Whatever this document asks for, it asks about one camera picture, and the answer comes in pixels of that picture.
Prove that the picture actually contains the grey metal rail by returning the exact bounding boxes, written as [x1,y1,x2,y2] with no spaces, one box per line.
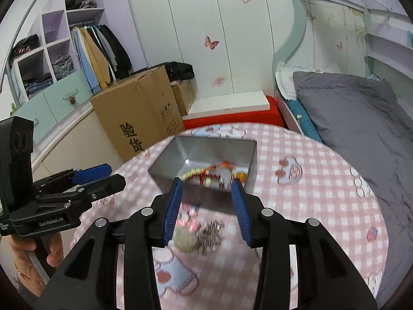
[0,0,52,92]

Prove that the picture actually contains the black folded garment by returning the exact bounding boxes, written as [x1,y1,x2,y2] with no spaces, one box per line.
[164,61,196,83]

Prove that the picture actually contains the blue folded clothes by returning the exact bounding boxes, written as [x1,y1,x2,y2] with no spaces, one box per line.
[24,73,53,96]

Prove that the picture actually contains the small cardboard box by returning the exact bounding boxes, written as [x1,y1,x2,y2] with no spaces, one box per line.
[171,81,196,116]

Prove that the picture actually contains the patterned folded clothes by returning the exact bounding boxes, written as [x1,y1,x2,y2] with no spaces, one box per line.
[52,55,75,77]

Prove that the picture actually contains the colourful bead jewelry heap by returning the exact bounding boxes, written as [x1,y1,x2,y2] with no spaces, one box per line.
[180,161,248,190]

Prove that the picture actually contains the person's left forearm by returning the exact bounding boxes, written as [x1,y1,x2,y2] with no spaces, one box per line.
[13,252,49,298]

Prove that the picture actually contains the white bed shelf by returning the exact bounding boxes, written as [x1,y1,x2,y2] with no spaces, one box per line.
[301,0,413,72]

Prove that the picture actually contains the row of hanging clothes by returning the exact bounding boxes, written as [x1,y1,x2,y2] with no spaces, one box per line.
[70,24,133,95]

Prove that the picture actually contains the dark folded clothes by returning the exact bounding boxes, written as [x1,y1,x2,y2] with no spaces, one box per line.
[66,0,98,10]

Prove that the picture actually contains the black striped folded clothes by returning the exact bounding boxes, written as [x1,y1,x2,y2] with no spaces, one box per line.
[11,34,41,59]

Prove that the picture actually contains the grey metal tin box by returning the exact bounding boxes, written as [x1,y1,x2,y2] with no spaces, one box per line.
[148,136,258,215]

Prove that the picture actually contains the beige cabinet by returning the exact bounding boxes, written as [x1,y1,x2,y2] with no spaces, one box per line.
[30,106,124,186]

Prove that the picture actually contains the person's left hand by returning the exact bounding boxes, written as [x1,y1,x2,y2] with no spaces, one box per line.
[10,232,63,268]

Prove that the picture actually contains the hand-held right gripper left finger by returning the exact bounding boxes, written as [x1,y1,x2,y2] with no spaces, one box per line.
[34,177,184,310]

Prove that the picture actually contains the lilac open wardrobe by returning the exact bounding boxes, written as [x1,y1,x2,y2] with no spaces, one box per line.
[10,0,147,108]

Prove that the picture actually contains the large cardboard box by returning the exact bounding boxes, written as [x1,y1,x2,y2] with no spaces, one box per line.
[90,65,185,162]

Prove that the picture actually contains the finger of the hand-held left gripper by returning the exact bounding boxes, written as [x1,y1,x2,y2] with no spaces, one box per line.
[34,164,112,194]
[35,174,126,209]

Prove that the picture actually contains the teal blanket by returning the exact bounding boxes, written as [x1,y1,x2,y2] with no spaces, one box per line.
[287,99,324,143]

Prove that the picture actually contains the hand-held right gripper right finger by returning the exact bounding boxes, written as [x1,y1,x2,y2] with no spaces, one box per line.
[230,177,378,310]

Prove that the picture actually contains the white pillow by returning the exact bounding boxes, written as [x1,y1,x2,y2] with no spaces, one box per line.
[275,63,343,100]

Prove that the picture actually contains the grey pillow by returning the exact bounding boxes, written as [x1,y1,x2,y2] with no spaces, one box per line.
[293,71,413,307]

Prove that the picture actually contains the thin wrist bracelet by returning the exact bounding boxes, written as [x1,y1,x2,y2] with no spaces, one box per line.
[14,263,46,285]

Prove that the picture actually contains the mint green drawer unit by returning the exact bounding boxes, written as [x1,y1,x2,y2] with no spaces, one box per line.
[13,68,98,143]

